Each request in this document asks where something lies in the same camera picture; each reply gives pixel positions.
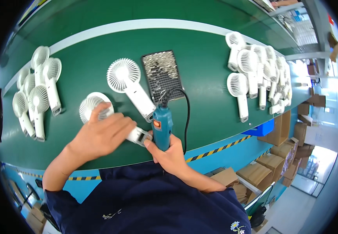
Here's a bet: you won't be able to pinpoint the person's right hand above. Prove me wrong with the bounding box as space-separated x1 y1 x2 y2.
144 133 188 177

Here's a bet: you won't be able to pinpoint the person's left hand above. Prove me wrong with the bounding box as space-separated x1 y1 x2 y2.
67 102 138 163

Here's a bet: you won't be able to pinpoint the white handheld fan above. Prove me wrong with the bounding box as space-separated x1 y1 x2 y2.
106 58 157 123
78 92 153 147

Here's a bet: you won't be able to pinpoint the teal electric screwdriver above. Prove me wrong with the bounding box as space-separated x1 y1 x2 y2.
152 94 174 152

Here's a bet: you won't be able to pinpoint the black screw tray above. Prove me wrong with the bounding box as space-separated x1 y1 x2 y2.
141 50 186 105

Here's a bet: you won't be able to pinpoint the heap of white fans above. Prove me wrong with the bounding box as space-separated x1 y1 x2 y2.
12 46 63 143
225 31 293 123

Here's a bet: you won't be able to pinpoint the person's body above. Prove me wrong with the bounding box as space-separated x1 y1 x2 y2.
44 160 252 234

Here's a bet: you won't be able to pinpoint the white conveyor divider strip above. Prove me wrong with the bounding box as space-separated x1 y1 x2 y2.
0 18 286 98

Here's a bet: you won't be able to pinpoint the pile of flat cardboard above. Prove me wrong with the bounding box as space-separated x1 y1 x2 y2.
209 167 248 205

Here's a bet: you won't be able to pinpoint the cardboard boxes on floor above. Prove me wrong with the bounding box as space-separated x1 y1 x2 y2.
25 202 48 234

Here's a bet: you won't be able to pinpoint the blue plastic bin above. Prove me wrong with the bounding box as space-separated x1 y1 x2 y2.
241 118 275 137

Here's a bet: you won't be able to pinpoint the stack of cardboard cartons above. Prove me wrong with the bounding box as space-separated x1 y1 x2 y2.
236 94 327 191

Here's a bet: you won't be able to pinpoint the open cardboard box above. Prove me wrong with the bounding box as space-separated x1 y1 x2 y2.
258 110 292 147

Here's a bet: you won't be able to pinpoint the black bag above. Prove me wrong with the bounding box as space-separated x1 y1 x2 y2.
250 206 268 229

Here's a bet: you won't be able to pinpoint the shelf with packed parts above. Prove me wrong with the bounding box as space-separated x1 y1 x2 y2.
270 0 319 55

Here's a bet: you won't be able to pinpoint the brown cardboard piece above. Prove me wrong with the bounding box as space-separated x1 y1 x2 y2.
328 31 338 63

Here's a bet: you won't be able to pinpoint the black screwdriver power cable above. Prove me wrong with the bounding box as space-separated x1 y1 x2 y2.
160 87 191 156

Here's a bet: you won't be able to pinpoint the black chair frame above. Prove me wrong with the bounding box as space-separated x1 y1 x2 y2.
26 179 60 232

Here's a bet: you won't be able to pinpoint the green board with white frame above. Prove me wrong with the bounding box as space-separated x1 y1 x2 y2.
243 181 276 219

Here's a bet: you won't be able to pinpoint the grey metal frame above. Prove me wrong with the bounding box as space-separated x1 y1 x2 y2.
285 0 338 77

